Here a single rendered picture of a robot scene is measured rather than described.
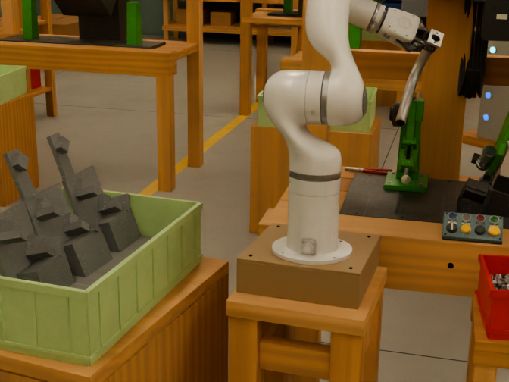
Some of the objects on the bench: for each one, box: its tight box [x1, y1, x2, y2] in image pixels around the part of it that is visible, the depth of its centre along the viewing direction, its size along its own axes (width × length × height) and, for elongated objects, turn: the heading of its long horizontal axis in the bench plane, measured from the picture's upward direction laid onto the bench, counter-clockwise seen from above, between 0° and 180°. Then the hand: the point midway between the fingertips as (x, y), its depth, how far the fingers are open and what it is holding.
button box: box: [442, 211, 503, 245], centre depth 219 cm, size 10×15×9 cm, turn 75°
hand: (430, 42), depth 242 cm, fingers closed on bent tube, 3 cm apart
